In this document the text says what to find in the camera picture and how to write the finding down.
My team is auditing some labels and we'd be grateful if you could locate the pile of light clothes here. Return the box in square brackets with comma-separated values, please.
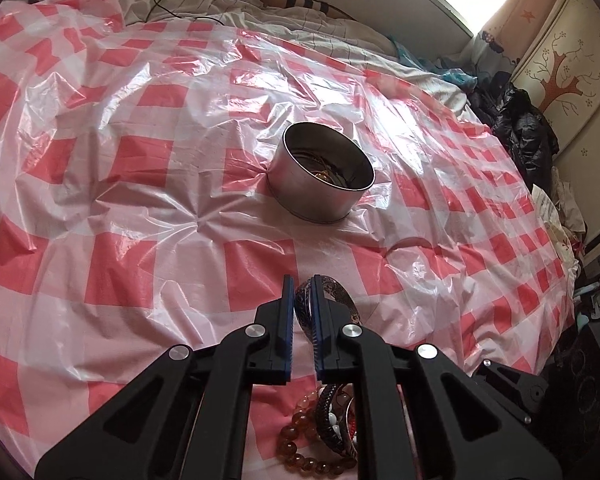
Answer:
[529, 170, 590, 263]

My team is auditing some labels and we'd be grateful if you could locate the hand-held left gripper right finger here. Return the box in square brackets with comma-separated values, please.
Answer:
[312, 274, 564, 480]

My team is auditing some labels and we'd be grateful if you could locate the round metal tin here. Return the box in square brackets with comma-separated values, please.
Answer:
[266, 122, 376, 223]

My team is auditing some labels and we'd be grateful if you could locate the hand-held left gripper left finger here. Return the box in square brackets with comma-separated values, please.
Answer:
[34, 275, 295, 480]

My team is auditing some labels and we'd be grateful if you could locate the blue plastic bag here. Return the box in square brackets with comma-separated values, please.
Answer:
[387, 35, 479, 92]

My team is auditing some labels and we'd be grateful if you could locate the gold chain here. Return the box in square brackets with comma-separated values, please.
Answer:
[307, 160, 362, 192]

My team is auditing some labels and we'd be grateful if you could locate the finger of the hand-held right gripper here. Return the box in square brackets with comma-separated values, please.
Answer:
[472, 358, 549, 424]

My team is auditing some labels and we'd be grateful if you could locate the black puffer jacket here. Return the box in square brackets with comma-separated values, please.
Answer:
[467, 72, 561, 187]

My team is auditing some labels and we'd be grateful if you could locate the cream wardrobe with tree print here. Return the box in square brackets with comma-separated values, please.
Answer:
[509, 0, 600, 163]

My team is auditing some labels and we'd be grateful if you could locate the dark patterned bangle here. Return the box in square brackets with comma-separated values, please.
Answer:
[294, 275, 362, 347]

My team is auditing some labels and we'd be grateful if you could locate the white bead bracelet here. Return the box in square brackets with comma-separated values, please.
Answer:
[329, 396, 357, 443]

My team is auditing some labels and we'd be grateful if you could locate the red checked plastic sheet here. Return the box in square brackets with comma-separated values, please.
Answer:
[0, 0, 579, 480]

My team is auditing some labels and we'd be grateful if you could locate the white grid bed quilt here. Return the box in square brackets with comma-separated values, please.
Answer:
[55, 0, 482, 117]

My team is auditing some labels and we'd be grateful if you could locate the pink star curtain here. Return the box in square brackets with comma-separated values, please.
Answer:
[472, 0, 577, 72]

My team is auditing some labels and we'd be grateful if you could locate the dark braided bracelet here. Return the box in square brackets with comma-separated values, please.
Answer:
[316, 383, 357, 457]

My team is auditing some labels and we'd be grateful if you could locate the striped cloth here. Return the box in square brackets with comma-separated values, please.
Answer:
[256, 0, 357, 22]

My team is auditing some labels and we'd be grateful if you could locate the amber bead bracelet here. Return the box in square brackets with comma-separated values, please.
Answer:
[278, 394, 357, 477]

